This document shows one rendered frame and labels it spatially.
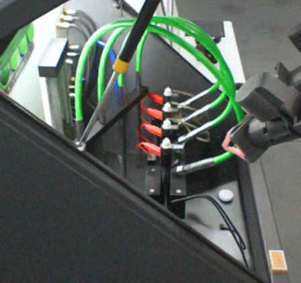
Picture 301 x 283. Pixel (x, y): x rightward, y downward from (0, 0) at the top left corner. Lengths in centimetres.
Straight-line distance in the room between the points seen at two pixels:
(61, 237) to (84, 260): 7
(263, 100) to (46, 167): 36
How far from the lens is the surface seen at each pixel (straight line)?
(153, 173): 124
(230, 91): 91
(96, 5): 133
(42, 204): 82
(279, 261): 109
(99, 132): 118
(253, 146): 90
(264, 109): 80
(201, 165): 102
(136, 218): 81
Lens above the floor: 177
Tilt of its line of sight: 35 degrees down
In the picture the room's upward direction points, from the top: straight up
